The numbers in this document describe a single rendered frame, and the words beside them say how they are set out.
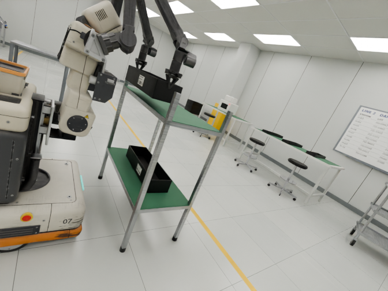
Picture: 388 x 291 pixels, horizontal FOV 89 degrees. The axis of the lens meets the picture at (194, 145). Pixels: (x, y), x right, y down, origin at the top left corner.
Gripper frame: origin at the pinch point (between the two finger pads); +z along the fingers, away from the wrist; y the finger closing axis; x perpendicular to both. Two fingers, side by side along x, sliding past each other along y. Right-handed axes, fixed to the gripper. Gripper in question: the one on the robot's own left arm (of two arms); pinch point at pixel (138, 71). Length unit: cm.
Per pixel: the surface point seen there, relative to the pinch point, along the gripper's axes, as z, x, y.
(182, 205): 75, -32, -72
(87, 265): 109, 25, -77
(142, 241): 110, -13, -67
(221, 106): 27, -346, 265
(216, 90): -7, -483, 475
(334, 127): -28, -485, 26
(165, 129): 20, 2, -72
